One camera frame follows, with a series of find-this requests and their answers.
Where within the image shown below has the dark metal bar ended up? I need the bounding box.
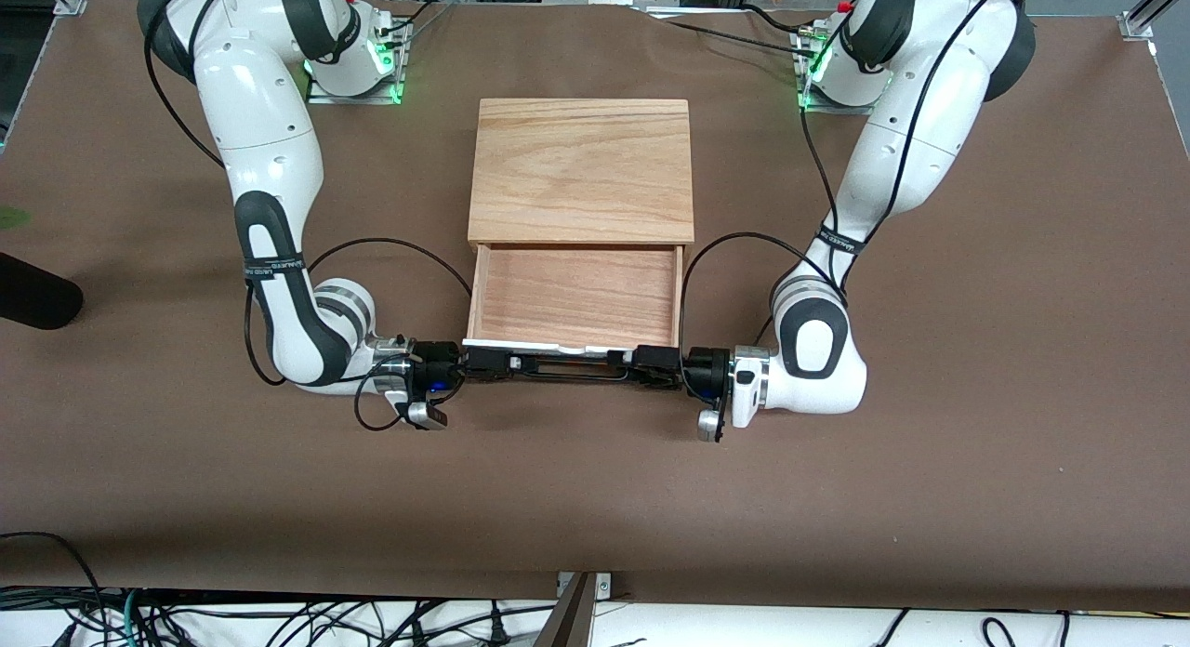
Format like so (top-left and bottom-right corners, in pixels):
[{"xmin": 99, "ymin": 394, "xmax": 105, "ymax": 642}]
[{"xmin": 535, "ymin": 573, "xmax": 598, "ymax": 647}]

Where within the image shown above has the black cylinder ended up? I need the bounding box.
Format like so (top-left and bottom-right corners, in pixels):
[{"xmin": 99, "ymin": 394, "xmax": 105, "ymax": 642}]
[{"xmin": 0, "ymin": 253, "xmax": 85, "ymax": 330}]

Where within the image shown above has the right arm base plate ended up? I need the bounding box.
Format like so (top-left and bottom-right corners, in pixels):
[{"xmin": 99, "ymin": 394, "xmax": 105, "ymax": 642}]
[{"xmin": 305, "ymin": 13, "xmax": 408, "ymax": 105}]

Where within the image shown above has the brown table cover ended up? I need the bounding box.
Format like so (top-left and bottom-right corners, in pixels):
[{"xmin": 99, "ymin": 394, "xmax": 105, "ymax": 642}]
[{"xmin": 0, "ymin": 0, "xmax": 1190, "ymax": 613}]

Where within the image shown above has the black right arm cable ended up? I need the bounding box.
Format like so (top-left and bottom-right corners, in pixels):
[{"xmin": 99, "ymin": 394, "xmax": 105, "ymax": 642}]
[{"xmin": 139, "ymin": 0, "xmax": 473, "ymax": 432}]

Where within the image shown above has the white drawer with black handle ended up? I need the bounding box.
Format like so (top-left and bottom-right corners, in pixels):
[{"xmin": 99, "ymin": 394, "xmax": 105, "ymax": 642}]
[{"xmin": 462, "ymin": 244, "xmax": 687, "ymax": 386}]

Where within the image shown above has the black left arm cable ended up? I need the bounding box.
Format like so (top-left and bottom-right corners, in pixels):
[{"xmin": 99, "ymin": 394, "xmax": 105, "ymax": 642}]
[{"xmin": 677, "ymin": 0, "xmax": 1028, "ymax": 350}]

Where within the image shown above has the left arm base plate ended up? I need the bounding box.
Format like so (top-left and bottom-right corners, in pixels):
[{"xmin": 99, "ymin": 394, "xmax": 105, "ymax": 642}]
[{"xmin": 795, "ymin": 24, "xmax": 879, "ymax": 116}]

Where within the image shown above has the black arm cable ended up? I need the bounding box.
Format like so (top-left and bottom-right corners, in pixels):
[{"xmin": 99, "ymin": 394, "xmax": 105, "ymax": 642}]
[
  {"xmin": 139, "ymin": 0, "xmax": 473, "ymax": 432},
  {"xmin": 677, "ymin": 0, "xmax": 1028, "ymax": 350}
]

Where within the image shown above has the wooden drawer cabinet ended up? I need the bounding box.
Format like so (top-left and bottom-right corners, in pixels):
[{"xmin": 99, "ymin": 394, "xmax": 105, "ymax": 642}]
[{"xmin": 468, "ymin": 98, "xmax": 695, "ymax": 250}]

